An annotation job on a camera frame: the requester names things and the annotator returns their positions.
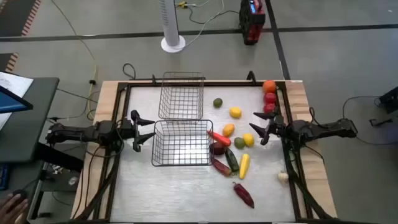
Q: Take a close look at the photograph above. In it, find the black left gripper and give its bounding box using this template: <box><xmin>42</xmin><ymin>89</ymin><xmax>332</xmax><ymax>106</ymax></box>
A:
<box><xmin>119</xmin><ymin>109</ymin><xmax>157</xmax><ymax>153</ymax></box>

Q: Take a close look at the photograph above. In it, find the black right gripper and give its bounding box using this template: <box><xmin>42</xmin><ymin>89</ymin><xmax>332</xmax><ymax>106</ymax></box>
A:
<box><xmin>249</xmin><ymin>111</ymin><xmax>287</xmax><ymax>146</ymax></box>

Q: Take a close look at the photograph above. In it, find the yellow lemon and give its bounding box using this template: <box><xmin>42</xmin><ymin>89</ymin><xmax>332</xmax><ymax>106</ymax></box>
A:
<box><xmin>229</xmin><ymin>106</ymin><xmax>243</xmax><ymax>119</ymax></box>
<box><xmin>243</xmin><ymin>133</ymin><xmax>256</xmax><ymax>147</ymax></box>

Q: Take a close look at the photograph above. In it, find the orange-yellow mango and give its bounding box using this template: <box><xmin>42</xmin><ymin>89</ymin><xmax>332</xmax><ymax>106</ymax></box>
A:
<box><xmin>222</xmin><ymin>123</ymin><xmax>236</xmax><ymax>138</ymax></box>

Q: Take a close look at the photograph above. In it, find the orange fruit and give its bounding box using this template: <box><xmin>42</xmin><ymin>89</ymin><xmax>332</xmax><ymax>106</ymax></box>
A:
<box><xmin>262</xmin><ymin>79</ymin><xmax>277</xmax><ymax>94</ymax></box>

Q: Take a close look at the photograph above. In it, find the orange-red carrot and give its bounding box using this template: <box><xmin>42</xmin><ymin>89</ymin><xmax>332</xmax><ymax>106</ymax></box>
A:
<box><xmin>206</xmin><ymin>129</ymin><xmax>233</xmax><ymax>147</ymax></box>

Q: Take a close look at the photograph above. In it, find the yellow corn banana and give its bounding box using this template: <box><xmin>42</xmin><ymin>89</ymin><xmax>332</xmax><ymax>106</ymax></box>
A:
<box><xmin>238</xmin><ymin>153</ymin><xmax>251</xmax><ymax>180</ymax></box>

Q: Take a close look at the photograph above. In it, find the green cucumber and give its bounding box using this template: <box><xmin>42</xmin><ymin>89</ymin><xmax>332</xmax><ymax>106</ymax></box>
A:
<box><xmin>224</xmin><ymin>147</ymin><xmax>241</xmax><ymax>174</ymax></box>

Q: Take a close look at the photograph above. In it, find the tall wire basket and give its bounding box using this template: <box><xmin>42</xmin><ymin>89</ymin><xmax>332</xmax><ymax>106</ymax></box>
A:
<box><xmin>157</xmin><ymin>72</ymin><xmax>205</xmax><ymax>121</ymax></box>

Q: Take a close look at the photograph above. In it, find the white garlic bulb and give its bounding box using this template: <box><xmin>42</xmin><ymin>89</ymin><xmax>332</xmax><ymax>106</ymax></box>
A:
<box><xmin>277</xmin><ymin>170</ymin><xmax>290</xmax><ymax>184</ymax></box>

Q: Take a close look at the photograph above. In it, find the red chili pepper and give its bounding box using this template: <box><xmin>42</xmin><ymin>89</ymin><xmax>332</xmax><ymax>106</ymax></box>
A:
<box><xmin>210</xmin><ymin>157</ymin><xmax>233</xmax><ymax>177</ymax></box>

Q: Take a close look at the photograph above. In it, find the dark maroon chili pepper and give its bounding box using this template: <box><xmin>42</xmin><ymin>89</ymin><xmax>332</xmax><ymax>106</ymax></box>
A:
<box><xmin>232</xmin><ymin>182</ymin><xmax>256</xmax><ymax>209</ymax></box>

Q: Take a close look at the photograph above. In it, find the dark red onion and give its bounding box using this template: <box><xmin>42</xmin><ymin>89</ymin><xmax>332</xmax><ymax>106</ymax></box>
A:
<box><xmin>209</xmin><ymin>141</ymin><xmax>227</xmax><ymax>156</ymax></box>

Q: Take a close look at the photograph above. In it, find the black case with stickers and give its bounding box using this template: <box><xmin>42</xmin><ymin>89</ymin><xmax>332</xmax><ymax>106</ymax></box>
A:
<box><xmin>40</xmin><ymin>161</ymin><xmax>82</xmax><ymax>193</ymax></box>

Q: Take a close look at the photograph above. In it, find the red and black toolbox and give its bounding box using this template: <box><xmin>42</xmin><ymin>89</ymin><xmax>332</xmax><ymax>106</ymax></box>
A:
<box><xmin>238</xmin><ymin>0</ymin><xmax>267</xmax><ymax>46</ymax></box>

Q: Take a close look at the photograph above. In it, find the white tower fan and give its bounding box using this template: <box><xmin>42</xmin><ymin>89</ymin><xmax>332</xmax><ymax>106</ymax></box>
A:
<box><xmin>158</xmin><ymin>0</ymin><xmax>187</xmax><ymax>54</ymax></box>

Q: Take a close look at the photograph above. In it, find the black desk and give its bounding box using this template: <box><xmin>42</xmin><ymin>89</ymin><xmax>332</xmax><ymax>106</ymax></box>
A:
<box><xmin>0</xmin><ymin>77</ymin><xmax>88</xmax><ymax>218</ymax></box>

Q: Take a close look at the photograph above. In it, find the small black floor stand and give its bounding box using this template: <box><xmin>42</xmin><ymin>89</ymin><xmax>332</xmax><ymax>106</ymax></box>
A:
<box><xmin>369</xmin><ymin>118</ymin><xmax>394</xmax><ymax>128</ymax></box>

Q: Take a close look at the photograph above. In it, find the black box device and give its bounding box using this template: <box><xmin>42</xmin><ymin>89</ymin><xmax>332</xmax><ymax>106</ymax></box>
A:
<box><xmin>378</xmin><ymin>86</ymin><xmax>398</xmax><ymax>114</ymax></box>

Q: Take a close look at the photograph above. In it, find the white paper sheet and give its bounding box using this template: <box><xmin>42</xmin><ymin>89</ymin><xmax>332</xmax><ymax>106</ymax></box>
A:
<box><xmin>0</xmin><ymin>71</ymin><xmax>34</xmax><ymax>130</ymax></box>

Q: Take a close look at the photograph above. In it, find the computer monitor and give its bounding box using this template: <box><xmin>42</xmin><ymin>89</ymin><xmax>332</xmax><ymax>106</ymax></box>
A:
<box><xmin>0</xmin><ymin>85</ymin><xmax>34</xmax><ymax>114</ymax></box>

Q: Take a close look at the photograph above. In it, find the black computer mouse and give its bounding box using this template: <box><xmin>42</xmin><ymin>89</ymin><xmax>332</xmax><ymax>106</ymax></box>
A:
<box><xmin>11</xmin><ymin>189</ymin><xmax>28</xmax><ymax>200</ymax></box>

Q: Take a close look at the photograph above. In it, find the black keyboard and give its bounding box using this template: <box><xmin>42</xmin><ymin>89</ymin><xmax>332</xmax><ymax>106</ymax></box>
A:
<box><xmin>0</xmin><ymin>164</ymin><xmax>9</xmax><ymax>191</ymax></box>

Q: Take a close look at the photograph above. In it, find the small black striped-edge floor mat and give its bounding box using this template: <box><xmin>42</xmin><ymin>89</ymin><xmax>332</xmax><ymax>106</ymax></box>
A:
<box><xmin>0</xmin><ymin>52</ymin><xmax>19</xmax><ymax>73</ymax></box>

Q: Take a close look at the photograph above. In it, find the person's hand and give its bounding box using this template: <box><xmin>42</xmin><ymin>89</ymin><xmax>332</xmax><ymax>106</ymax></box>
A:
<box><xmin>0</xmin><ymin>193</ymin><xmax>29</xmax><ymax>224</ymax></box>

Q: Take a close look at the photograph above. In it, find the large black striped-edge floor mat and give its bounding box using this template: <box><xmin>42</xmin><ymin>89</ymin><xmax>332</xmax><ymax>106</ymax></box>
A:
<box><xmin>0</xmin><ymin>0</ymin><xmax>42</xmax><ymax>37</ymax></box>

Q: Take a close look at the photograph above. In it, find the wide wire basket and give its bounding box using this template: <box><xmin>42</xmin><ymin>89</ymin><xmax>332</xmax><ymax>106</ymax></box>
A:
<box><xmin>151</xmin><ymin>119</ymin><xmax>215</xmax><ymax>167</ymax></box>

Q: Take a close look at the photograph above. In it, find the black table frame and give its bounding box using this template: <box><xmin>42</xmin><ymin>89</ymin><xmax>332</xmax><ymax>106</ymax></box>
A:
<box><xmin>71</xmin><ymin>79</ymin><xmax>340</xmax><ymax>224</ymax></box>

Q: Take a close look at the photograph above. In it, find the black looped cable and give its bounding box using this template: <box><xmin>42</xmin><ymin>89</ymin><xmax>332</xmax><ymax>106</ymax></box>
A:
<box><xmin>122</xmin><ymin>63</ymin><xmax>137</xmax><ymax>80</ymax></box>

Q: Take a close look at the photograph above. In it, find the thin black cable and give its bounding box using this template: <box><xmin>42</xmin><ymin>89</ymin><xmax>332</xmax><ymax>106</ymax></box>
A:
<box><xmin>55</xmin><ymin>88</ymin><xmax>100</xmax><ymax>104</ymax></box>

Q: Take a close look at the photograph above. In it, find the yellow floor cable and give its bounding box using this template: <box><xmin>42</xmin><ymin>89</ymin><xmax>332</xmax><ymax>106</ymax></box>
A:
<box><xmin>50</xmin><ymin>0</ymin><xmax>98</xmax><ymax>121</ymax></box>

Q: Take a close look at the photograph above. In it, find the long black floor cable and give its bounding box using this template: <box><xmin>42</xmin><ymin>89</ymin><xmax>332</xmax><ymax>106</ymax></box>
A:
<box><xmin>341</xmin><ymin>95</ymin><xmax>398</xmax><ymax>146</ymax></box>

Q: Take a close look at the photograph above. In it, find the white floor cable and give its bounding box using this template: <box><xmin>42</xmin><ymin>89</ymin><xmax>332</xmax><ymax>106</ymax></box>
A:
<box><xmin>175</xmin><ymin>0</ymin><xmax>225</xmax><ymax>50</ymax></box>

